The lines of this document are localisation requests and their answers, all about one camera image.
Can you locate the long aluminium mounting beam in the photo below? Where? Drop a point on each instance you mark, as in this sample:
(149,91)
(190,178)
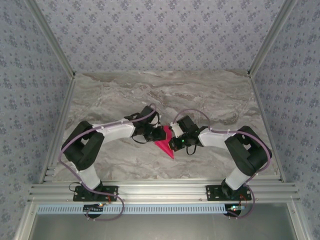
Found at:
(160,191)

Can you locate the aluminium side rail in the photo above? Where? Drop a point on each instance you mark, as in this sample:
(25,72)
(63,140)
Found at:
(60,125)
(265,125)

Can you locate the aluminium frame post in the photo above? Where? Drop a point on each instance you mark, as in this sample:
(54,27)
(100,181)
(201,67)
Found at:
(54,42)
(270,37)

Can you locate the short aluminium frame strut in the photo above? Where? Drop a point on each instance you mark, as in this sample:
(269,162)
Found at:
(298,222)
(26,222)

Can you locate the grey metal sheet panel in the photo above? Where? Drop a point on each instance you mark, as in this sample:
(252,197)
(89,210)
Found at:
(160,227)

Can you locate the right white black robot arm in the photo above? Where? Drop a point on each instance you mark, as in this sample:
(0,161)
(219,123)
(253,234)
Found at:
(212,137)

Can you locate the small black circuit board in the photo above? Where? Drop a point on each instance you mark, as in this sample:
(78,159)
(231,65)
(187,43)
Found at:
(235,208)
(93,208)

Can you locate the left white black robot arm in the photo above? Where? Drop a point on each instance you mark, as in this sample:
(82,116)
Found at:
(117,131)

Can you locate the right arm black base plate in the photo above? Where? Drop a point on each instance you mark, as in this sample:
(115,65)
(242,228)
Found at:
(212,192)

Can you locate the pink square paper sheet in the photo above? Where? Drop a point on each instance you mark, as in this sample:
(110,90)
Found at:
(165,148)

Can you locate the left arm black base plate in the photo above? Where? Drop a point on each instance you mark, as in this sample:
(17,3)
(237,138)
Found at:
(110,192)

